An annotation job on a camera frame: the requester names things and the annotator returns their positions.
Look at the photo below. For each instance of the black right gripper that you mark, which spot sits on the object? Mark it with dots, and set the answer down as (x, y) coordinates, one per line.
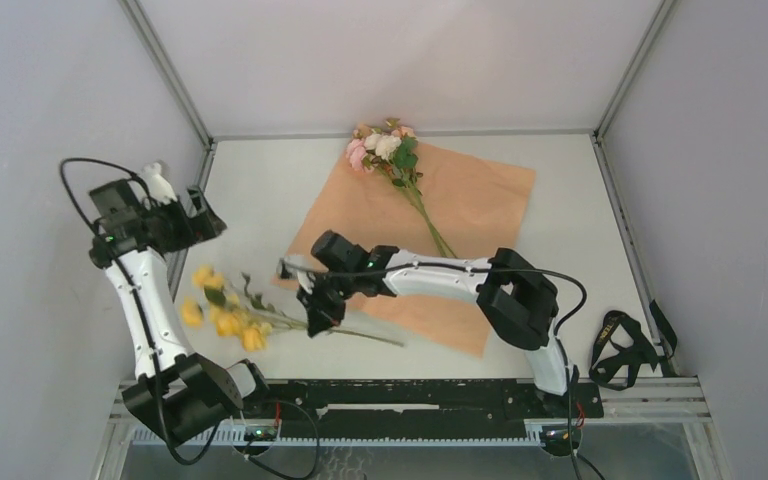
(322, 314)

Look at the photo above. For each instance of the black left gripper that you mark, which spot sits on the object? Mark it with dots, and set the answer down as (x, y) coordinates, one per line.
(196, 228)

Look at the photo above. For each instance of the yellow fake flower bunch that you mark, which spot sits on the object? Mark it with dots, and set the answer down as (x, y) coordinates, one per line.
(234, 311)

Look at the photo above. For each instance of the peach white fake flower bunch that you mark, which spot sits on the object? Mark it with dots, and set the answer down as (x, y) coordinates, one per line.
(390, 151)

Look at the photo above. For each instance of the orange wrapping paper sheet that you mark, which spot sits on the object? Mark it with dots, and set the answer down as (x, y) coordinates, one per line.
(474, 206)

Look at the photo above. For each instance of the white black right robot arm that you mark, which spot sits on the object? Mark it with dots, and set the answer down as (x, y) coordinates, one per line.
(518, 300)

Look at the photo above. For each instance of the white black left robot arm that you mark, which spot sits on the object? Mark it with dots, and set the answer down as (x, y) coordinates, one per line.
(178, 393)

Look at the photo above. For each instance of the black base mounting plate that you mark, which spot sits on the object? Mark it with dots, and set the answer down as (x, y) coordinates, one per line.
(454, 409)

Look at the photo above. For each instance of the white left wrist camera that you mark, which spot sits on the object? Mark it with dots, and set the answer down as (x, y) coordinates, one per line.
(159, 188)

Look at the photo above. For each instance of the white cable duct strip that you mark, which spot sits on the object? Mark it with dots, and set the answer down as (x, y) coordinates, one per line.
(237, 435)

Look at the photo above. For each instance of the aluminium front frame rail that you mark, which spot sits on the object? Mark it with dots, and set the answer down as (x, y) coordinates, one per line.
(650, 400)

